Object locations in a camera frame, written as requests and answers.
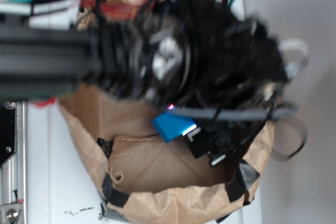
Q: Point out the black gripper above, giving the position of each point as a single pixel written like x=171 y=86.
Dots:
x=220 y=141

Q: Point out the blue rectangular block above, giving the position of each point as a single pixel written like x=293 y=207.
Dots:
x=171 y=126

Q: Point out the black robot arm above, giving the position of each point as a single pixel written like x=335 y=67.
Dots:
x=215 y=76

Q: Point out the brown paper bag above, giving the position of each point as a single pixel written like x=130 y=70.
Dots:
x=144 y=180

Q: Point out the aluminium frame rail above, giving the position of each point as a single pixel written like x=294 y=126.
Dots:
x=14 y=175

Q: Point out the black metal bracket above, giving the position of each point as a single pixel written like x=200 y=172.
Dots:
x=8 y=131

